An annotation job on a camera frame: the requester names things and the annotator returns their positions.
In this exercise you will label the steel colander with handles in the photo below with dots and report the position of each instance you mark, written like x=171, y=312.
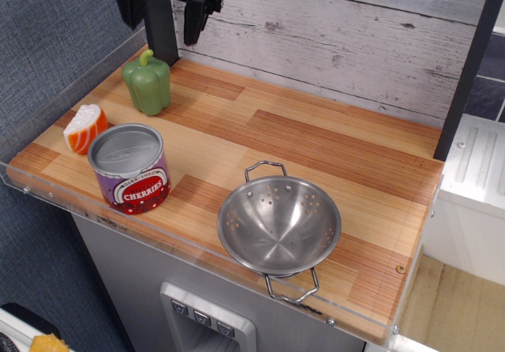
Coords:
x=280, y=226

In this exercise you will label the yellow object at corner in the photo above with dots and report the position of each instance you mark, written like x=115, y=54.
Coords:
x=48, y=343

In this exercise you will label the orange white food wedge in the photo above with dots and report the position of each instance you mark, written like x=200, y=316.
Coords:
x=89, y=121

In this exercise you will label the black left support post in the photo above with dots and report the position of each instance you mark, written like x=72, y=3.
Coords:
x=160, y=30

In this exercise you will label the grey toy fridge cabinet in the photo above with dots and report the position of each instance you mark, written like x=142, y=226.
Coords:
x=133, y=273

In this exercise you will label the black right support post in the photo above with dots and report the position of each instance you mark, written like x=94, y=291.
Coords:
x=485, y=26

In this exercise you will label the toy cherries can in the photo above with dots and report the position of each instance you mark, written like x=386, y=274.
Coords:
x=130, y=166

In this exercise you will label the silver dispenser panel with buttons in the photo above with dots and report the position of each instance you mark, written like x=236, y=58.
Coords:
x=197, y=324

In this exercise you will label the black support post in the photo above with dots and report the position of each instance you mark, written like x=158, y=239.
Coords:
x=160, y=30
x=485, y=26

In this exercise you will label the green toy bell pepper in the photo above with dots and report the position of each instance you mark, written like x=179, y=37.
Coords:
x=148, y=81

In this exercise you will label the white toy sink unit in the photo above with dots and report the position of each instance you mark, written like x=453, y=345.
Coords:
x=465, y=228

